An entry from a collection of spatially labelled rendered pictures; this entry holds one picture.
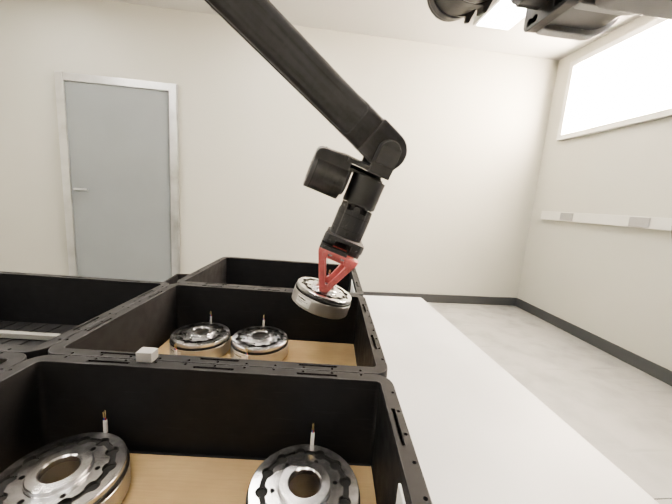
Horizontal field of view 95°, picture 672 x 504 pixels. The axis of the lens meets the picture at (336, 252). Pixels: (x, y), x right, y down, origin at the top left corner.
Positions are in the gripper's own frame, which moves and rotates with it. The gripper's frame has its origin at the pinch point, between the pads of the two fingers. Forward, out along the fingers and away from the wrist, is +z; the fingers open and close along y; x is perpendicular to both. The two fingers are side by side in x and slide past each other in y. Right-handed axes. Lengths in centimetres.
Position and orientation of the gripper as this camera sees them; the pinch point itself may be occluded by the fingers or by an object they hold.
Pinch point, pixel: (325, 283)
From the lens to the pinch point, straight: 55.0
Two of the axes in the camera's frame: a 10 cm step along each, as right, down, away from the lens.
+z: -3.8, 9.1, 1.7
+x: 9.2, 3.8, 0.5
